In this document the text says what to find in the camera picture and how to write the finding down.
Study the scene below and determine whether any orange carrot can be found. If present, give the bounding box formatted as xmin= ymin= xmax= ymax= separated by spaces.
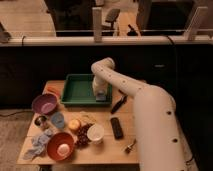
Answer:
xmin=47 ymin=86 xmax=61 ymax=98

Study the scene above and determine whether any dark red grapes bunch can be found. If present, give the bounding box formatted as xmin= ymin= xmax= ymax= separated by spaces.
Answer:
xmin=75 ymin=123 xmax=92 ymax=148

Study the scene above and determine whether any small metal clip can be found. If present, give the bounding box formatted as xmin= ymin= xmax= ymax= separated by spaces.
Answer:
xmin=124 ymin=139 xmax=137 ymax=154

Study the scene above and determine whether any white egg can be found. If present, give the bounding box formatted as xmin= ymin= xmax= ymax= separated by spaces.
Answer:
xmin=57 ymin=144 xmax=70 ymax=156

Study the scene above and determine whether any white cup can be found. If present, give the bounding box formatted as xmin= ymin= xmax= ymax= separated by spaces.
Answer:
xmin=87 ymin=124 xmax=104 ymax=144

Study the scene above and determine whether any blue plastic cup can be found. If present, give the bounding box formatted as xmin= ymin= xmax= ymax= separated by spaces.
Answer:
xmin=50 ymin=112 xmax=65 ymax=129

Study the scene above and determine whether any black office chair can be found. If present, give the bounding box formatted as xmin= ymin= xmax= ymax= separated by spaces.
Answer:
xmin=102 ymin=8 xmax=120 ymax=36

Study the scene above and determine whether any yellow orange fruit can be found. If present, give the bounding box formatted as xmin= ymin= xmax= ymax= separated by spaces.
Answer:
xmin=68 ymin=119 xmax=81 ymax=131

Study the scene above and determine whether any green plastic tray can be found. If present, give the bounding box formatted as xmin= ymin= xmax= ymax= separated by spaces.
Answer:
xmin=61 ymin=74 xmax=112 ymax=107

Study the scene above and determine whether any small metal cup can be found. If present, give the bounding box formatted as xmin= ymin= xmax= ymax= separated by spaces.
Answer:
xmin=34 ymin=116 xmax=49 ymax=130

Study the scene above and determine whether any light blue cloth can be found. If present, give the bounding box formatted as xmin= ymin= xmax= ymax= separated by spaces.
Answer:
xmin=23 ymin=129 xmax=53 ymax=160

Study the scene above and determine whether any black remote control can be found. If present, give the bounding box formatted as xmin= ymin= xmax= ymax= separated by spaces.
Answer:
xmin=110 ymin=117 xmax=123 ymax=139

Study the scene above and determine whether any purple bowl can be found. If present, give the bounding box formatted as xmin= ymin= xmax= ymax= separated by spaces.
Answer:
xmin=31 ymin=93 xmax=57 ymax=115

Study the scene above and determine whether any orange red bowl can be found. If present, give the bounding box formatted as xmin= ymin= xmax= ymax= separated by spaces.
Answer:
xmin=46 ymin=132 xmax=74 ymax=161

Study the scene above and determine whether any wooden table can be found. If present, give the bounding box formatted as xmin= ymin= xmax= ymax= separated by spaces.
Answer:
xmin=16 ymin=79 xmax=148 ymax=166

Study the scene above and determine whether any white horizontal rail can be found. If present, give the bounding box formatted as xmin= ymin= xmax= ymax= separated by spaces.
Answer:
xmin=0 ymin=35 xmax=213 ymax=47

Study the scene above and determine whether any blue grey sponge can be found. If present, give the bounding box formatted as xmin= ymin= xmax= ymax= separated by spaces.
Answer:
xmin=96 ymin=94 xmax=106 ymax=102

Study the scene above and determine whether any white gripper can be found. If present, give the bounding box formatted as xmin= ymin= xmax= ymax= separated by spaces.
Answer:
xmin=92 ymin=76 xmax=108 ymax=96

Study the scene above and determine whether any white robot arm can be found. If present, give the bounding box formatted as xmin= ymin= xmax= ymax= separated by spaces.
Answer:
xmin=91 ymin=58 xmax=187 ymax=171

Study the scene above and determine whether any black handled knife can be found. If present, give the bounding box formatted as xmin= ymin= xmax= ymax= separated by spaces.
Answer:
xmin=111 ymin=90 xmax=128 ymax=114

